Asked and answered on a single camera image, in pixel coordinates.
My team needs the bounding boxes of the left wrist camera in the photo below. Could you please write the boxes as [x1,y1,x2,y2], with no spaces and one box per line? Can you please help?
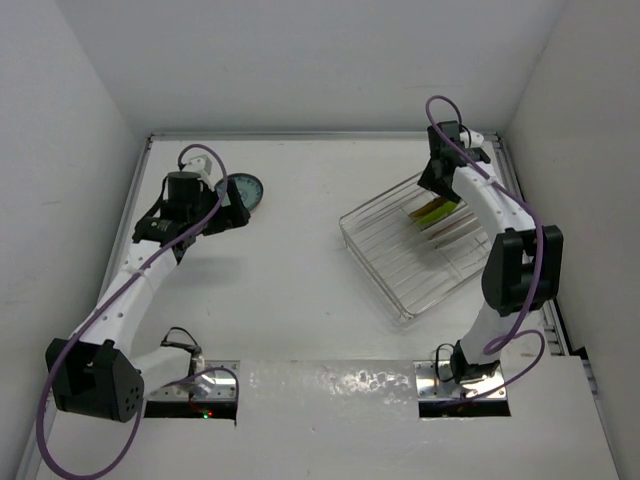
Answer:
[182,154,213,182]

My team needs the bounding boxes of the metal mounting plate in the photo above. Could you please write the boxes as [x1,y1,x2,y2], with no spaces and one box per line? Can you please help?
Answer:
[414,360,507,402]
[149,360,240,401]

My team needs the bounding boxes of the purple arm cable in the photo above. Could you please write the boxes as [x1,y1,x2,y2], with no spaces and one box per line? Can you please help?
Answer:
[425,96,547,401]
[35,143,240,477]

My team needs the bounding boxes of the white plate with red rim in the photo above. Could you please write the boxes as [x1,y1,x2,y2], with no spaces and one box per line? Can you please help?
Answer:
[428,213,477,248]

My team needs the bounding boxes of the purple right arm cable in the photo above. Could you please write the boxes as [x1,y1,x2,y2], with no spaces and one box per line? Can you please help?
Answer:
[425,96,547,401]

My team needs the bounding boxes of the left aluminium frame rail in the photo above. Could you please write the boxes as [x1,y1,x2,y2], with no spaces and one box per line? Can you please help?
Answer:
[15,133,158,479]

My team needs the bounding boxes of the lime green plate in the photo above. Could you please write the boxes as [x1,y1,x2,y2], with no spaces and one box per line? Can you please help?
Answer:
[415,201,458,230]

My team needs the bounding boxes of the aluminium frame rail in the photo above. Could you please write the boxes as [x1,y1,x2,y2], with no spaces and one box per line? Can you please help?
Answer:
[15,133,158,479]
[489,133,598,400]
[149,130,501,139]

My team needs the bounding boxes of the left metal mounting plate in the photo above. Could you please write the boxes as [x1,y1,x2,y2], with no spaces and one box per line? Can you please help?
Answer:
[149,360,240,401]

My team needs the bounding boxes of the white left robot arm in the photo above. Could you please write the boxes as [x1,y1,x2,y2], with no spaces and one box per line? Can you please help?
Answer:
[45,171,250,422]

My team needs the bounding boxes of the wire dish rack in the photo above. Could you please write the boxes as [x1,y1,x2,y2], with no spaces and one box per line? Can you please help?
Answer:
[339,174,491,322]

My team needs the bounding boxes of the mustard yellow plate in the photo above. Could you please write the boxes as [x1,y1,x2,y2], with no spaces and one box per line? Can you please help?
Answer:
[409,197,448,221]

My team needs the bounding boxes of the back aluminium frame rail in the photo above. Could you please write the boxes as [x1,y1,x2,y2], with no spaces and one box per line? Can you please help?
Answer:
[149,130,501,139]

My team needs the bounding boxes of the right aluminium frame rail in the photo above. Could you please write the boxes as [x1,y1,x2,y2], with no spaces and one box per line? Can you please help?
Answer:
[489,133,598,400]

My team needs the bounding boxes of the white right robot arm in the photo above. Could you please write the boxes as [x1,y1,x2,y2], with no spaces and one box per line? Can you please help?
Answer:
[418,121,564,383]

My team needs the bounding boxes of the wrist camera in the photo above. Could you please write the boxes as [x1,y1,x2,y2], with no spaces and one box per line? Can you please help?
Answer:
[460,126,485,149]
[182,154,213,182]

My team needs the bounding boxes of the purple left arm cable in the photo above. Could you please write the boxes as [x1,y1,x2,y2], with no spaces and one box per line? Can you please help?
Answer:
[35,143,240,477]

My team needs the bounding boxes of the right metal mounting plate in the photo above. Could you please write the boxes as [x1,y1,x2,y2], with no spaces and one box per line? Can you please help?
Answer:
[414,360,507,402]

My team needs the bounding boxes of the grey-blue plate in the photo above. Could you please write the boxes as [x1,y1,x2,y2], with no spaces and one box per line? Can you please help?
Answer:
[229,172,264,212]

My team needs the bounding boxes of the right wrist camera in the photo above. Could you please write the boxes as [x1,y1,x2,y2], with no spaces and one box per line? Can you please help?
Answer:
[460,126,485,149]

